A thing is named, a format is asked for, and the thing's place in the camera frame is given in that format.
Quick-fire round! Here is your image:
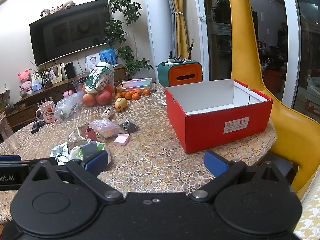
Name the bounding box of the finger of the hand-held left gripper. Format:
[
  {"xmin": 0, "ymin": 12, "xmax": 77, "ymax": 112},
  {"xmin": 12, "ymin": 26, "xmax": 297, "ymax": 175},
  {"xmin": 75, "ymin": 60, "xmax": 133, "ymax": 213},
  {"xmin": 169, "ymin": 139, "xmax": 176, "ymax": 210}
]
[{"xmin": 0, "ymin": 155, "xmax": 59, "ymax": 167}]

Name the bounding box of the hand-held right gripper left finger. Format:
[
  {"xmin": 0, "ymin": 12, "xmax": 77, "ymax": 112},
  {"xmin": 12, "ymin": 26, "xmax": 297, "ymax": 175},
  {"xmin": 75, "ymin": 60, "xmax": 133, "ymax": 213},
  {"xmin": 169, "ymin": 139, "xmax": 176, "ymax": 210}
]
[{"xmin": 21, "ymin": 150, "xmax": 123, "ymax": 204}]

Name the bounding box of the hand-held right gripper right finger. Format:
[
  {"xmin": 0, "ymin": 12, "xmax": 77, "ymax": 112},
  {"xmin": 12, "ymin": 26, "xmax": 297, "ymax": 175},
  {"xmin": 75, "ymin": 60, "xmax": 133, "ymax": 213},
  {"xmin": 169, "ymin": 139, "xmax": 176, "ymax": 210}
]
[{"xmin": 189, "ymin": 151, "xmax": 294, "ymax": 202}]

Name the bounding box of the green white packet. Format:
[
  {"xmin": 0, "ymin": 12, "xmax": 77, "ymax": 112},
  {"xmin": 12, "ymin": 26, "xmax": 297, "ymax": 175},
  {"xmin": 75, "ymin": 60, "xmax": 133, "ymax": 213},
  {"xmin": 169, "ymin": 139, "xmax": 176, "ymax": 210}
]
[{"xmin": 69, "ymin": 141, "xmax": 111, "ymax": 167}]

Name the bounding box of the silver foil bag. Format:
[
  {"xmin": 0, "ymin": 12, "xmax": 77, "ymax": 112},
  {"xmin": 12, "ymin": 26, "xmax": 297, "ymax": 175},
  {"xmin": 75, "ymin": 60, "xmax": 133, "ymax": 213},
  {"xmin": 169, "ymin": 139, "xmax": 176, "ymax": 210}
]
[{"xmin": 69, "ymin": 124, "xmax": 98, "ymax": 150}]

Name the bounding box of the red cardboard box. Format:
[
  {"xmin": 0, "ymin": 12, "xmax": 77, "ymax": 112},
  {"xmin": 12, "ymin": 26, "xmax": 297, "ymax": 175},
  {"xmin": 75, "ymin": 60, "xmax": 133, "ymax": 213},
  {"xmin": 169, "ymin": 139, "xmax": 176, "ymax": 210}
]
[{"xmin": 164, "ymin": 79, "xmax": 274, "ymax": 154}]

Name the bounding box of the black white packet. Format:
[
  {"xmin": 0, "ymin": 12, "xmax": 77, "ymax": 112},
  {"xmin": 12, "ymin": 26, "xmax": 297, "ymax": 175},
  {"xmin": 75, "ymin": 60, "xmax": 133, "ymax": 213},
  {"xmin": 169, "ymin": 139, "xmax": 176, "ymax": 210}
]
[{"xmin": 50, "ymin": 142, "xmax": 69, "ymax": 166}]

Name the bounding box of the bag of black screws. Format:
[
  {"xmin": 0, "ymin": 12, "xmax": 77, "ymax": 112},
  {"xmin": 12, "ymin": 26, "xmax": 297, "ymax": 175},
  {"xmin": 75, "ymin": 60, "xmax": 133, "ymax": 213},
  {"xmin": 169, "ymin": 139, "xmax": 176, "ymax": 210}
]
[{"xmin": 118, "ymin": 119, "xmax": 140, "ymax": 134}]

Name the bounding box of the floral tablecloth desktop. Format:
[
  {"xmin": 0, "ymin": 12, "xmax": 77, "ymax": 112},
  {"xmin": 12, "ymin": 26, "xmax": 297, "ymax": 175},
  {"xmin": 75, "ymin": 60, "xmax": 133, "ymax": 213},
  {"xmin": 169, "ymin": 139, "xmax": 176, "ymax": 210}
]
[{"xmin": 0, "ymin": 82, "xmax": 278, "ymax": 225}]

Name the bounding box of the clear glass jar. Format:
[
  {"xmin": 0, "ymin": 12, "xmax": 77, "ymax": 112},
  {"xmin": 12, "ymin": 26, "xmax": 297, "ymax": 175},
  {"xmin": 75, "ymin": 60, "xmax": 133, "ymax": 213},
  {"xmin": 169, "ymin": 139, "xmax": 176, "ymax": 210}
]
[{"xmin": 0, "ymin": 112, "xmax": 20, "ymax": 153}]

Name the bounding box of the small pink box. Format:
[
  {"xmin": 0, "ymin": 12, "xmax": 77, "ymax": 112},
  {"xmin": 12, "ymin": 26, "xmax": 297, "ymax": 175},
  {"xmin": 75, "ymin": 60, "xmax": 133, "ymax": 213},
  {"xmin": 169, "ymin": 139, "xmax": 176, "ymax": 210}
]
[{"xmin": 112, "ymin": 133, "xmax": 130, "ymax": 146}]

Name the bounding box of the pink wafer packet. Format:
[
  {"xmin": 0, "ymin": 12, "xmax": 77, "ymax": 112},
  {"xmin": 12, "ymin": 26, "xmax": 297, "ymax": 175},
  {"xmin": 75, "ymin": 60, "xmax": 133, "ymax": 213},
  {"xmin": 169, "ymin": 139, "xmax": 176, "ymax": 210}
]
[{"xmin": 89, "ymin": 118, "xmax": 120, "ymax": 138}]

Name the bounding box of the black remote control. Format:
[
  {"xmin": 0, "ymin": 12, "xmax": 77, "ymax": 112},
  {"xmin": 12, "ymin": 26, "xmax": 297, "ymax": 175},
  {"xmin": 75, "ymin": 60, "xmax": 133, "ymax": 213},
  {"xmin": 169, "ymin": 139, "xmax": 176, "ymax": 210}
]
[{"xmin": 31, "ymin": 120, "xmax": 46, "ymax": 134}]

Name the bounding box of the wooden television cabinet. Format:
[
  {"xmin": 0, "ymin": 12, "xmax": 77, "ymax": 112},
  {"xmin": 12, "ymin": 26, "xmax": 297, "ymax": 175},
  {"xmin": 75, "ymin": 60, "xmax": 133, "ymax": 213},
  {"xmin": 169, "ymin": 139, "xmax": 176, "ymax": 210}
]
[{"xmin": 5, "ymin": 65, "xmax": 129, "ymax": 128}]

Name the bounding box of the pink mug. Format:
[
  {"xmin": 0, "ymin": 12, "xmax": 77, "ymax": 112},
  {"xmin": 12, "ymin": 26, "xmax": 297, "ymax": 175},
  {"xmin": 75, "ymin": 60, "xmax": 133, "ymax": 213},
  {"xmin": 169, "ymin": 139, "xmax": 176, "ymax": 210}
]
[{"xmin": 35, "ymin": 100, "xmax": 56, "ymax": 124}]

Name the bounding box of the clear plastic bag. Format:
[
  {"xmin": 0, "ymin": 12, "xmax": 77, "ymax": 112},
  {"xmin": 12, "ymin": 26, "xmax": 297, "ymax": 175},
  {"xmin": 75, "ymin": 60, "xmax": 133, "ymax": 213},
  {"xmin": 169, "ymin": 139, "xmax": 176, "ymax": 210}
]
[{"xmin": 54, "ymin": 96, "xmax": 83, "ymax": 123}]

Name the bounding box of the red apple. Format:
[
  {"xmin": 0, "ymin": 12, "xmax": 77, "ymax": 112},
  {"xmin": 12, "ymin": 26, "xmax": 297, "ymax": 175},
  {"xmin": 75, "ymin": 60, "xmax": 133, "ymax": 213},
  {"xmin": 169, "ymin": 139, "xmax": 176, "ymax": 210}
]
[
  {"xmin": 96, "ymin": 90, "xmax": 113, "ymax": 105},
  {"xmin": 82, "ymin": 93, "xmax": 97, "ymax": 107}
]

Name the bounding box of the yellow pear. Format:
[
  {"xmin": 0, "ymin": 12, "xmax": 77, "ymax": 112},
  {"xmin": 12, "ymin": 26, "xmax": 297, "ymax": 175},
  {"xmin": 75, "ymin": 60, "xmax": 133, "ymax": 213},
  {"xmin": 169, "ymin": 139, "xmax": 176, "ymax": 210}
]
[{"xmin": 114, "ymin": 97, "xmax": 127, "ymax": 112}]

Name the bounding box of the pile of mandarins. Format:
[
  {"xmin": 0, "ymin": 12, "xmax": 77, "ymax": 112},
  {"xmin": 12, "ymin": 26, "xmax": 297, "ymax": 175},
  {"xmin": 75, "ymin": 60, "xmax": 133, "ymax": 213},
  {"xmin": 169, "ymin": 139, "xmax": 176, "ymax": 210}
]
[{"xmin": 114, "ymin": 89, "xmax": 151, "ymax": 100}]

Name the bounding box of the glass fruit bowl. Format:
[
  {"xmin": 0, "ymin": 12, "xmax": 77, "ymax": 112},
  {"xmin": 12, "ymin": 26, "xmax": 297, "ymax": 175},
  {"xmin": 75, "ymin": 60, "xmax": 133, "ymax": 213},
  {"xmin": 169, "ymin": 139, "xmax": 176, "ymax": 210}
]
[{"xmin": 72, "ymin": 76, "xmax": 115, "ymax": 107}]

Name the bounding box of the blue photo card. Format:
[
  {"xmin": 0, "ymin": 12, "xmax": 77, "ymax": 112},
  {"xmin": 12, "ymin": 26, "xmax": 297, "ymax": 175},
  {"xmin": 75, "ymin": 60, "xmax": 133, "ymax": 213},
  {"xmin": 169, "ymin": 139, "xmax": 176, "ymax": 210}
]
[{"xmin": 31, "ymin": 73, "xmax": 43, "ymax": 92}]

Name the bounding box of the pink plush pig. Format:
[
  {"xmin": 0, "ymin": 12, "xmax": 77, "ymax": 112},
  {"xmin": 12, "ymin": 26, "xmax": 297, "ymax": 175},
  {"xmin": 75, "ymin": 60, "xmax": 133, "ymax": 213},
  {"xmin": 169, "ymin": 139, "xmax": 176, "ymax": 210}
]
[{"xmin": 18, "ymin": 69, "xmax": 33, "ymax": 92}]

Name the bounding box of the green white snack bag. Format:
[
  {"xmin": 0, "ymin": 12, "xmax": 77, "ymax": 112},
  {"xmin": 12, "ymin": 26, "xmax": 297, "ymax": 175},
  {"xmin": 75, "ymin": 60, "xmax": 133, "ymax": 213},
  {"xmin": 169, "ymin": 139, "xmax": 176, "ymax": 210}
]
[{"xmin": 85, "ymin": 62, "xmax": 115, "ymax": 94}]

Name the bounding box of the small potted grass plant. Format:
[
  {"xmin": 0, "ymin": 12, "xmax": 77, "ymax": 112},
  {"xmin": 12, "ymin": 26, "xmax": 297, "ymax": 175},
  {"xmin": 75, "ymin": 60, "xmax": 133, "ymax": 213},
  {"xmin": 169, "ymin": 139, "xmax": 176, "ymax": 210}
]
[{"xmin": 30, "ymin": 60, "xmax": 54, "ymax": 88}]

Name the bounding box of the pastel stationery case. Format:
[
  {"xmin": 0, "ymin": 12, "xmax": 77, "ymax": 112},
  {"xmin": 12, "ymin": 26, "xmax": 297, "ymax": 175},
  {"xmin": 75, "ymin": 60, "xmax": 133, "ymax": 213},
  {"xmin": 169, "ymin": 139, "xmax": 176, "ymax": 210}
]
[{"xmin": 116, "ymin": 78, "xmax": 153, "ymax": 92}]

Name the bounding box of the green orange storage box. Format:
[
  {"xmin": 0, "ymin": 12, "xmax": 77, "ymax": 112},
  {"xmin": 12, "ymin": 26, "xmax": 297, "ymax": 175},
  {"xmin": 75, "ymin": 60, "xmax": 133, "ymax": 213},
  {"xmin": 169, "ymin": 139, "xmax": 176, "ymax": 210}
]
[{"xmin": 157, "ymin": 60, "xmax": 203, "ymax": 87}]

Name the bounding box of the black speaker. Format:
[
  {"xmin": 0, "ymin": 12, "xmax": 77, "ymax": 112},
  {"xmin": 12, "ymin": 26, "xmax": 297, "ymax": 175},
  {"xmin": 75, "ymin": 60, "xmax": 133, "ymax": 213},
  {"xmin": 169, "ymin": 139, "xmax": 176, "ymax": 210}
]
[{"xmin": 64, "ymin": 62, "xmax": 76, "ymax": 79}]

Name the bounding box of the red flower pot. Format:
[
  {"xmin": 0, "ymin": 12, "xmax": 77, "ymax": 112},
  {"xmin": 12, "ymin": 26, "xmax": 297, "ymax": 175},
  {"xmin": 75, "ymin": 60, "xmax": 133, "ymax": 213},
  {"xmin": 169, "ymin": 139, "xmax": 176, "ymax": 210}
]
[{"xmin": 264, "ymin": 70, "xmax": 284, "ymax": 93}]

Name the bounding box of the yellow houndstooth cushion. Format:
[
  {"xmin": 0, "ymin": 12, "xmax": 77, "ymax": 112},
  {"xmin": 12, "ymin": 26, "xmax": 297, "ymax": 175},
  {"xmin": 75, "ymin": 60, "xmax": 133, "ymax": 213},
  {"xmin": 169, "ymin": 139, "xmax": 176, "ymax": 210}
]
[{"xmin": 292, "ymin": 167, "xmax": 320, "ymax": 240}]

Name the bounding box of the blue picture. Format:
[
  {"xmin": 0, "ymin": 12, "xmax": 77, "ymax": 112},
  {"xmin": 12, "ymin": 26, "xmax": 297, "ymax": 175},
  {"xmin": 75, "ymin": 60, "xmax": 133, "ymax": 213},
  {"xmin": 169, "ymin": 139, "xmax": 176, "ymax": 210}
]
[{"xmin": 100, "ymin": 48, "xmax": 117, "ymax": 65}]

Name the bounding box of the black flat television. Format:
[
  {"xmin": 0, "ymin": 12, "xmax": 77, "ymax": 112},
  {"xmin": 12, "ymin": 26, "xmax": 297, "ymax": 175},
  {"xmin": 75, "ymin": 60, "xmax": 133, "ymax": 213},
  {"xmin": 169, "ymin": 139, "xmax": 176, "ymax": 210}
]
[{"xmin": 29, "ymin": 0, "xmax": 112, "ymax": 67}]

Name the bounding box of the yellow chair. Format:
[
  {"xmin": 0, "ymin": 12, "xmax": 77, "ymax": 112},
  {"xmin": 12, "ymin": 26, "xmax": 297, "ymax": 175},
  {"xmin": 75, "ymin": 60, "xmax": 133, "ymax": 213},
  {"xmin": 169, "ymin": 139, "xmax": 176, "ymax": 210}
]
[{"xmin": 201, "ymin": 0, "xmax": 320, "ymax": 200}]

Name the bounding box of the glass sliding door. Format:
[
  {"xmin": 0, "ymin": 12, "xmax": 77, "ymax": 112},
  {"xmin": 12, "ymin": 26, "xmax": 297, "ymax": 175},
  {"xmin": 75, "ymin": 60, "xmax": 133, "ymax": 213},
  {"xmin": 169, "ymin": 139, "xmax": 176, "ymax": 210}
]
[{"xmin": 192, "ymin": 0, "xmax": 320, "ymax": 128}]

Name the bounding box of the yellow curtain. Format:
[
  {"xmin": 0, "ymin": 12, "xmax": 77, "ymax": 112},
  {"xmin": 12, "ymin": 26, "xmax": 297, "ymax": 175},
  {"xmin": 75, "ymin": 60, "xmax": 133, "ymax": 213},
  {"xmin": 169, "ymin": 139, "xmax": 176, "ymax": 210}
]
[{"xmin": 170, "ymin": 0, "xmax": 189, "ymax": 60}]

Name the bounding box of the white standing air conditioner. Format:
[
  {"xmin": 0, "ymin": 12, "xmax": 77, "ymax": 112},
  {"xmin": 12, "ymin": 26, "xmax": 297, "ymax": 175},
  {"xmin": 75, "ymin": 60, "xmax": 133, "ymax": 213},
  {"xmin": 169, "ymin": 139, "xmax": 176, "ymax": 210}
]
[{"xmin": 141, "ymin": 0, "xmax": 173, "ymax": 83}]

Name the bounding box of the potted green tree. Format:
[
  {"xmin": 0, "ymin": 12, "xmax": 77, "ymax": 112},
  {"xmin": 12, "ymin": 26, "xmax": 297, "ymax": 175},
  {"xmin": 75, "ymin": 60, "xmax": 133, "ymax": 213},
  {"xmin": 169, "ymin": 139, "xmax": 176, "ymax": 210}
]
[{"xmin": 104, "ymin": 0, "xmax": 153, "ymax": 77}]

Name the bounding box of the wooden photo frame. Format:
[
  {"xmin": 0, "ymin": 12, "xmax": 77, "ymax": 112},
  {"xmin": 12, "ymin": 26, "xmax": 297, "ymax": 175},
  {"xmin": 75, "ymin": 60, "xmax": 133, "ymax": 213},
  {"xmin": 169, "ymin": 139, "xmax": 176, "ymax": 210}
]
[{"xmin": 49, "ymin": 64, "xmax": 63, "ymax": 84}]

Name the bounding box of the baby photo frame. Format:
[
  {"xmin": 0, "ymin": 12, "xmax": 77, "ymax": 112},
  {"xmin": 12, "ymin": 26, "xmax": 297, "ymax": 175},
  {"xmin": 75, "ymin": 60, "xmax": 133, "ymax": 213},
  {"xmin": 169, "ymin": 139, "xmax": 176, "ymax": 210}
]
[{"xmin": 86, "ymin": 53, "xmax": 101, "ymax": 72}]

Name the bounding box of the wooden handle brush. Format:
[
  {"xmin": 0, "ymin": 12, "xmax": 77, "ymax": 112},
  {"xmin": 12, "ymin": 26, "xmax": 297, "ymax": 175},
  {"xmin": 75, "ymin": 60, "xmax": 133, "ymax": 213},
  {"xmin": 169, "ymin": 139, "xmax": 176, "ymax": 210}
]
[{"xmin": 187, "ymin": 39, "xmax": 195, "ymax": 60}]

